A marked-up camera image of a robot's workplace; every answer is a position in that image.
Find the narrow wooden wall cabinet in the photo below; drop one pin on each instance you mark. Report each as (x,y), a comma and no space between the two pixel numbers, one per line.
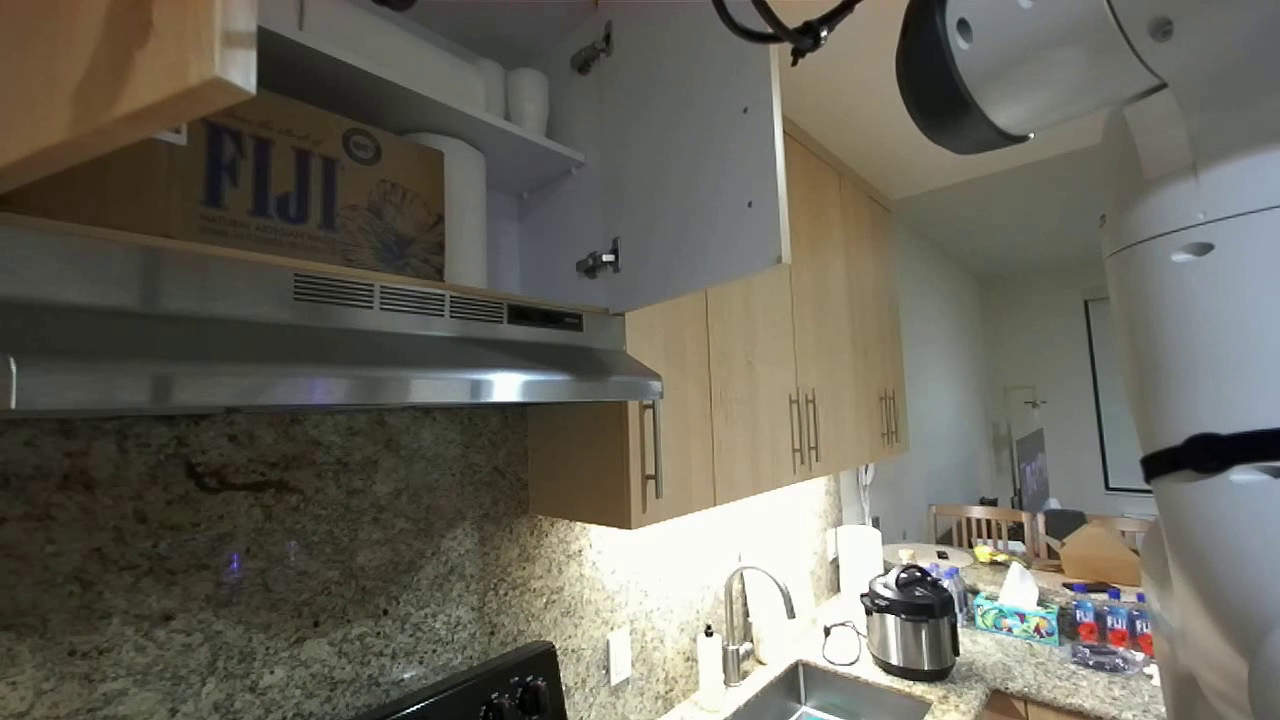
(874,335)

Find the chrome kitchen faucet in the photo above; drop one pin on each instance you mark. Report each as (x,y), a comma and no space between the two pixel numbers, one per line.
(732,625)

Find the white paper towel roll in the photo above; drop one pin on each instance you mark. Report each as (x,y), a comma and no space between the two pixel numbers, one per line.
(461,213)

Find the white roll on stand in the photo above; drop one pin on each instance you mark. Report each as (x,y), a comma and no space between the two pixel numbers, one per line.
(860,560)

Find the stainless steel sink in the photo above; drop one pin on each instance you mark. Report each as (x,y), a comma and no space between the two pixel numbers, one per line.
(824,698)

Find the brown paper bag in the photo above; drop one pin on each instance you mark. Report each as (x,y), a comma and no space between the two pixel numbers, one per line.
(1098,554)

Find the stainless steel range hood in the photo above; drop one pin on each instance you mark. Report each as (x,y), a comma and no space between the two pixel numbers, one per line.
(334,347)

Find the black stove top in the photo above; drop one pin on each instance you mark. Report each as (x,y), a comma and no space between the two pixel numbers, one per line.
(494,684)

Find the white soap bottle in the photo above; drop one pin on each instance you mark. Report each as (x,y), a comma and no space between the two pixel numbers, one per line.
(708,661)

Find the plastic water bottle red label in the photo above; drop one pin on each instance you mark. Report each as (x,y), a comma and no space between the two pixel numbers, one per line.
(1140,631)
(1113,631)
(1081,625)

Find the brown Fiji cardboard box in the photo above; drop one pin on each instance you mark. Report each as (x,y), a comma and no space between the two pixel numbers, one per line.
(264,184)

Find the yellow fruit bowl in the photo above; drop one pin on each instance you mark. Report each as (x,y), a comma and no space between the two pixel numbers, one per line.
(990,554)

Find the white cabinet shelf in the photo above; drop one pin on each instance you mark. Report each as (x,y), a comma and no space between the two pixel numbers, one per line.
(403,101)

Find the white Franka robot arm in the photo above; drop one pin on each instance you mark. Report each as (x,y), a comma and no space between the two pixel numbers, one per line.
(1201,305)

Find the white wall outlet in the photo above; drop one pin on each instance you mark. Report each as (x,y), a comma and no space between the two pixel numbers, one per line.
(616,657)

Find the wooden dining chair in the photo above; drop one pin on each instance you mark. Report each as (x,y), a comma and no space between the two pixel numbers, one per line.
(985,508)

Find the white paper cup stack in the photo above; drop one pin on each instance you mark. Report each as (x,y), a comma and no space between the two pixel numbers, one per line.
(525,101)

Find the white-lined wooden cabinet body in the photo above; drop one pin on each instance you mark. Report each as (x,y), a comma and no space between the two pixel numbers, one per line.
(534,224)

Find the wooden cabinet door white inside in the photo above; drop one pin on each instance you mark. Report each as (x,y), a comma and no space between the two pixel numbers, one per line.
(694,134)

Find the wooden two-door wall cabinet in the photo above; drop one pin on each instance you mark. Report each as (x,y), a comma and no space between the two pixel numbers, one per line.
(752,323)

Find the silver black pressure cooker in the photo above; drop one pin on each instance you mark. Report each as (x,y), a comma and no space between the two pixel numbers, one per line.
(908,625)

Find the teal tissue box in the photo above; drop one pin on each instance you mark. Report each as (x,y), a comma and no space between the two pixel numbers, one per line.
(1012,617)

